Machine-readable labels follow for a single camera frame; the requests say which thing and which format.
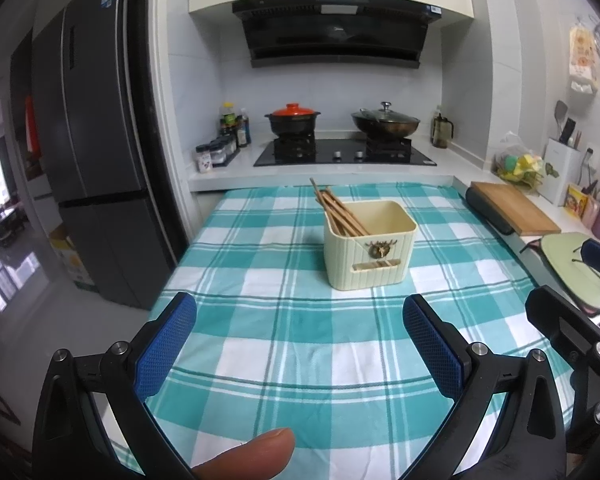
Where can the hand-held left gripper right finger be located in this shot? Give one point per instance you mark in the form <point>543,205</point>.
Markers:
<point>432,345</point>

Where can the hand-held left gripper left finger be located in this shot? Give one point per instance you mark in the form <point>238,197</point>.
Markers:
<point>165,345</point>

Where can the cream utensil holder box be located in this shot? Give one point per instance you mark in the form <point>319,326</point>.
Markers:
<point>365,270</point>

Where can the bunch of wooden chopsticks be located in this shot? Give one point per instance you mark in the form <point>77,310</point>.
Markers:
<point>336,210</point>

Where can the person's left hand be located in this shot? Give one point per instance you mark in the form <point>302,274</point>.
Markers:
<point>250,455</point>

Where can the dark framed eyeglasses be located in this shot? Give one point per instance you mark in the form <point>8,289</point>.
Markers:
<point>577,260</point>

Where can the light green cutting board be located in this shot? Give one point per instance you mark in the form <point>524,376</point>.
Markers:
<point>560,260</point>

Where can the white knife holder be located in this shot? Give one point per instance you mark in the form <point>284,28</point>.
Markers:
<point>562,175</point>

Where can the wooden cutting board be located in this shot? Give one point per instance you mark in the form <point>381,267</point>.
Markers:
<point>515,207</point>

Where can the teal white checked tablecloth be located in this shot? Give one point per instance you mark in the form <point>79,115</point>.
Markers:
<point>290,320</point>

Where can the plastic bag of sponges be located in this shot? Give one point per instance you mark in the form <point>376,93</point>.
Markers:
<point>517,165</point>

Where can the cardboard box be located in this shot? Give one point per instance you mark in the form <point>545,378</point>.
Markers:
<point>70,260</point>

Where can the grey spatula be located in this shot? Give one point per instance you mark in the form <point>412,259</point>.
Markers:
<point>560,108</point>

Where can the small white seasoning jar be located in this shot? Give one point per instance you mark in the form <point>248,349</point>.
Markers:
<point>204,160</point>

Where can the spice jars and bottles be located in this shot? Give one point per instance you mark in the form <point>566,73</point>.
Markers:
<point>222,152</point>

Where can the dark dining furniture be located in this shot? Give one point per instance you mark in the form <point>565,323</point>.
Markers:
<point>0,230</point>

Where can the hanging printed paper bag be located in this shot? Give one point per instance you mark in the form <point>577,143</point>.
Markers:
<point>582,57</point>

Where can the dark water jug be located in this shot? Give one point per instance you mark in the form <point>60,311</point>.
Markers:
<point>441,130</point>

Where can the black glass gas hob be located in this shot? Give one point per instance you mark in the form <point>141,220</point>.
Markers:
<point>340,155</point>

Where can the grey refrigerator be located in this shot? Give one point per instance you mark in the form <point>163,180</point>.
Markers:
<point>95,135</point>

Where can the wok with glass lid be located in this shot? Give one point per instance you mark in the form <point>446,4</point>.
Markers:
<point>385,127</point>

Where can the dark sauce bottle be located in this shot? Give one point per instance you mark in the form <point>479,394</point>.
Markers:
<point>243,132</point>

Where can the yellow capped oil bottle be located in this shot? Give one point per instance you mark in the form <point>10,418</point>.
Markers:
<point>227,117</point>

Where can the black clay pot red lid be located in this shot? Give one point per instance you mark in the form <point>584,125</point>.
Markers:
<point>292,122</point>

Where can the red hanging cloth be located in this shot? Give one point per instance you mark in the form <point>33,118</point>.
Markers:
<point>32,125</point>

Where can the black range hood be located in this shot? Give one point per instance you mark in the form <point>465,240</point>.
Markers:
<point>330,35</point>

